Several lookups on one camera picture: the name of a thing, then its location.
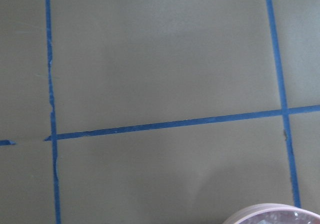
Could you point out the clear ice cubes pile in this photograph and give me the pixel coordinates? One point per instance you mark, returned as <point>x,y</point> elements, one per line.
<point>285,216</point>

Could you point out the pink bowl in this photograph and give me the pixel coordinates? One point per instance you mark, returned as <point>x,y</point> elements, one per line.
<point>243,216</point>

